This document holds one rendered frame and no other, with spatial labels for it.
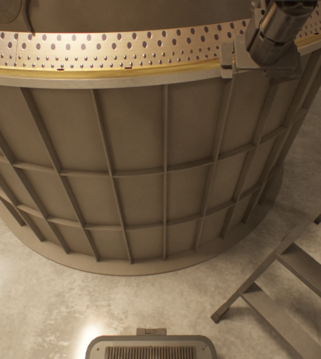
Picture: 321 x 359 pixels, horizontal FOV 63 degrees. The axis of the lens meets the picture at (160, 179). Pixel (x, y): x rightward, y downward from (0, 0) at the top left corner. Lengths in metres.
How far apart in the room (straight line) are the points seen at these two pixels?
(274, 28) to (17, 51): 0.60
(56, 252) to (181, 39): 1.37
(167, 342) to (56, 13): 1.17
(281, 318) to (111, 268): 0.88
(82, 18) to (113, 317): 1.32
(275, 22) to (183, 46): 0.34
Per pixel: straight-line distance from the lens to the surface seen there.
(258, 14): 0.50
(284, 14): 0.43
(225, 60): 0.52
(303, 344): 1.31
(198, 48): 0.75
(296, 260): 1.06
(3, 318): 1.73
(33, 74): 0.76
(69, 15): 0.77
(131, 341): 1.25
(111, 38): 0.74
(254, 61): 0.51
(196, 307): 1.55
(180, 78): 0.71
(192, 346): 1.24
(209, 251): 1.64
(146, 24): 0.75
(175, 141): 0.89
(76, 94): 0.79
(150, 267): 1.58
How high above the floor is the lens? 1.48
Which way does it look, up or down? 49 degrees down
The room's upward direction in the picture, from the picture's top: 1 degrees counter-clockwise
